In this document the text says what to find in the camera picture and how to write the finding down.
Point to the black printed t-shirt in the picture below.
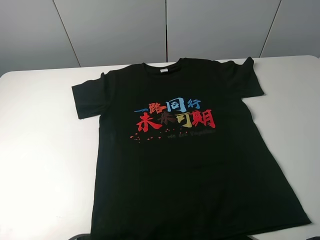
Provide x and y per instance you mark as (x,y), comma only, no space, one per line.
(180,157)

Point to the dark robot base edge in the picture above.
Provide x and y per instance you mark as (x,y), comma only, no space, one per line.
(82,236)

